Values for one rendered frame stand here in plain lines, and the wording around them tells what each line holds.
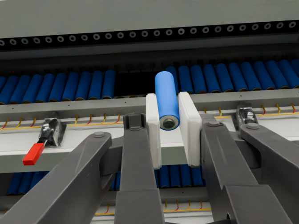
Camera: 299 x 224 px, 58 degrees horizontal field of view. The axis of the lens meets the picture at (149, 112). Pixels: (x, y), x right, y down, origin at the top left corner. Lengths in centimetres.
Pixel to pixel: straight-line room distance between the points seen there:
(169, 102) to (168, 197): 30
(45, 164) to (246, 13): 33
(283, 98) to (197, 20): 17
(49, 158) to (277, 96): 33
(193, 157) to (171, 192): 35
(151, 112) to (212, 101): 24
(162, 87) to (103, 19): 13
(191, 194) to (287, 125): 20
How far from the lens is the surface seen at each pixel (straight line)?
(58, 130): 39
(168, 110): 21
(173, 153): 38
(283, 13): 36
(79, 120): 40
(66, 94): 43
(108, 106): 39
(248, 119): 38
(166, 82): 24
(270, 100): 41
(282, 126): 41
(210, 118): 17
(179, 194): 50
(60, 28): 34
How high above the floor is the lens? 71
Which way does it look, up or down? 23 degrees down
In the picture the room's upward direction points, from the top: 4 degrees counter-clockwise
